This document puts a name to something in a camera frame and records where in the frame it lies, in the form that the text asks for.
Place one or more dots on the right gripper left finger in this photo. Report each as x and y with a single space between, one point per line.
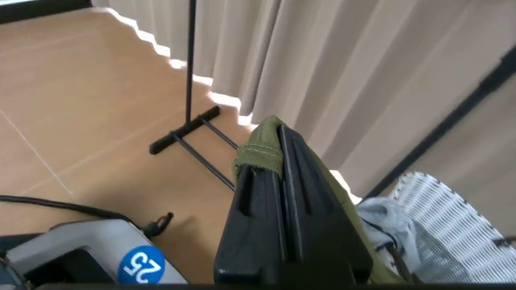
252 237

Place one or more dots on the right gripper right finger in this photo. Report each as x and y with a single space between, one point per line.
326 225

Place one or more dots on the green printed t-shirt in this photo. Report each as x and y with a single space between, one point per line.
260 145

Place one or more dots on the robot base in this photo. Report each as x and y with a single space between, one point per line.
92 241

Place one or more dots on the white laundry basket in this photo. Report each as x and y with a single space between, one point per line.
451 225

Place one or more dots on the black clothes rack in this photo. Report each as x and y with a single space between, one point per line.
188 60

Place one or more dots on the pale grey shorts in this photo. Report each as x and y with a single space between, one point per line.
387 217

